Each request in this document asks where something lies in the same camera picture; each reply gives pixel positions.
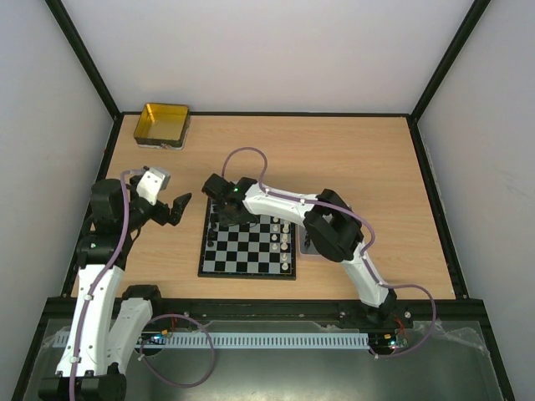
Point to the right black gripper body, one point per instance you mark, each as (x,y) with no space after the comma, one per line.
(228,210)

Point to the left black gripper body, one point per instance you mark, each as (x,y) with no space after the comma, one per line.
(161,217)

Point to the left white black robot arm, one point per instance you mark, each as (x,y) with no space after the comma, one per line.
(93,365)

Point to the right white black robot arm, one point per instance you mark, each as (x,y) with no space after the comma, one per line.
(332,227)

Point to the black and silver chessboard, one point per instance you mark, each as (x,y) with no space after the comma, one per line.
(245,251)

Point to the yellow square tin box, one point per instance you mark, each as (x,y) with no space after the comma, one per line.
(163,126)

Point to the silver foil tray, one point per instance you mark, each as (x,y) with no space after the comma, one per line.
(306,248)

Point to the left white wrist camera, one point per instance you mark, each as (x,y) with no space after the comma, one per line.
(152,182)

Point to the light blue slotted cable duct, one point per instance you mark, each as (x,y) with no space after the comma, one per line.
(261,340)

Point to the black aluminium frame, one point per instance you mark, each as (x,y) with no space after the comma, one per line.
(461,308)

